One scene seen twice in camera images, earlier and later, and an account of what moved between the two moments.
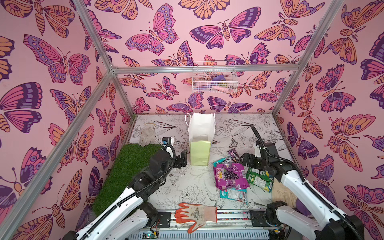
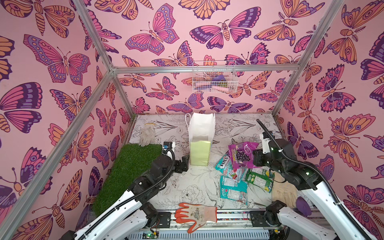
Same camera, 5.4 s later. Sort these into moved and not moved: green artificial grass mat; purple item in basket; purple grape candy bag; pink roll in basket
Moved: purple grape candy bag
Not moved: pink roll in basket; purple item in basket; green artificial grass mat
